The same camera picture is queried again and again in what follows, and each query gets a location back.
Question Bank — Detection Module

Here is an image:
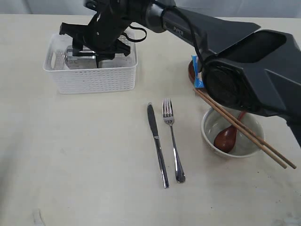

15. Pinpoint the wooden chopstick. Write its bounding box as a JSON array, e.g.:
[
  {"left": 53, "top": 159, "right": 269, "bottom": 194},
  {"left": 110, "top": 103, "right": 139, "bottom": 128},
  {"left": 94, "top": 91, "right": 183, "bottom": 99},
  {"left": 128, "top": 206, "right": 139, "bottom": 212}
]
[
  {"left": 193, "top": 89, "right": 287, "bottom": 169},
  {"left": 206, "top": 94, "right": 297, "bottom": 169}
]

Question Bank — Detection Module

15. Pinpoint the brown wooden spoon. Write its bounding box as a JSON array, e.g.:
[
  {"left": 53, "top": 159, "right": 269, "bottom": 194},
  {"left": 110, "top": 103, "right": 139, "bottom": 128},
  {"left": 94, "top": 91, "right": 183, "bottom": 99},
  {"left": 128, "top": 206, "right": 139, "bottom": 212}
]
[{"left": 214, "top": 125, "right": 238, "bottom": 153}]

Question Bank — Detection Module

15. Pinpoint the brown round plate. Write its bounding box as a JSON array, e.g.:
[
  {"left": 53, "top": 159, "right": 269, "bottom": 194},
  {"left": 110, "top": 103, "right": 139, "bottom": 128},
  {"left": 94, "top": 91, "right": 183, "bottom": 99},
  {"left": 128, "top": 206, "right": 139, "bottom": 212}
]
[{"left": 188, "top": 60, "right": 206, "bottom": 90}]

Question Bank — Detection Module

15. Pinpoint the white ceramic bowl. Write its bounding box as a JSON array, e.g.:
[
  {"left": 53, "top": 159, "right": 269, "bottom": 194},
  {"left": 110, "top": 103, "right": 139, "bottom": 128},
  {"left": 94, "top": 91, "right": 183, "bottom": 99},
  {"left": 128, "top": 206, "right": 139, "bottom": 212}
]
[{"left": 201, "top": 108, "right": 265, "bottom": 158}]

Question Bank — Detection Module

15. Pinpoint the white plastic perforated basket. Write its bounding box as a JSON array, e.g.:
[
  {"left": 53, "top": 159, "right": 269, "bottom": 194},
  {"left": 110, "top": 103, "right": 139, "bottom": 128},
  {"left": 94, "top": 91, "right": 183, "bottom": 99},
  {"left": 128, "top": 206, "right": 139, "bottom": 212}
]
[{"left": 43, "top": 34, "right": 138, "bottom": 94}]

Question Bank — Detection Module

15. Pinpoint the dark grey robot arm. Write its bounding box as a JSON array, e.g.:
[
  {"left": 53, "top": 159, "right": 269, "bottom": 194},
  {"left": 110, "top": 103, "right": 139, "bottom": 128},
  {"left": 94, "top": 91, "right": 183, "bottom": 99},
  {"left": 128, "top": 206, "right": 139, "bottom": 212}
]
[{"left": 59, "top": 0, "right": 301, "bottom": 141}]

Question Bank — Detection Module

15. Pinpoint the silver table knife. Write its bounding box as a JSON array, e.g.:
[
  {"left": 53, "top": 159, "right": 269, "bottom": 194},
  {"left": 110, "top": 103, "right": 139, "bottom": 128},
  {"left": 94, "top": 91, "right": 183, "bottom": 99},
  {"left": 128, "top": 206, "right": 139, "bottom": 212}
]
[{"left": 147, "top": 102, "right": 169, "bottom": 188}]

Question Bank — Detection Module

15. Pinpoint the silver metal fork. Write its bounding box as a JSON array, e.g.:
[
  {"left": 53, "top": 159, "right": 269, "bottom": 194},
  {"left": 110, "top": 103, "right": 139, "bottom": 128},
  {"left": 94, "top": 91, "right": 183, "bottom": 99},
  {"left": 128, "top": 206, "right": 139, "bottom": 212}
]
[{"left": 162, "top": 98, "right": 186, "bottom": 183}]

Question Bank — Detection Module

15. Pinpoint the shiny metal cup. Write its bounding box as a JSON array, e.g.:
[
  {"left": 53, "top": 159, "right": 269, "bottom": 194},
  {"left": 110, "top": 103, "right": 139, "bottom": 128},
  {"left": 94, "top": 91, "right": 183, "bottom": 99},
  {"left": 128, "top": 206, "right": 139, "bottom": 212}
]
[{"left": 64, "top": 45, "right": 98, "bottom": 70}]

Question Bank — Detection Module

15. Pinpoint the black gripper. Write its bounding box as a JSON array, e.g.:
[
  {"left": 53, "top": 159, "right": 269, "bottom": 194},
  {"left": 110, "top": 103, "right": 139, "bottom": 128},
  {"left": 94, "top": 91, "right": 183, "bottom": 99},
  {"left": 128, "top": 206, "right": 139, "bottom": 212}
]
[{"left": 59, "top": 0, "right": 151, "bottom": 67}]

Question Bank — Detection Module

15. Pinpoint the blue chip bag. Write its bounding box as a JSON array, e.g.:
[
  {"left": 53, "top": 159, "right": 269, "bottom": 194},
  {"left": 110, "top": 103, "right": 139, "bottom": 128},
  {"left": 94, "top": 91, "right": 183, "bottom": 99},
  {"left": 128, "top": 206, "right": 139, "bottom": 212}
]
[{"left": 191, "top": 55, "right": 205, "bottom": 89}]

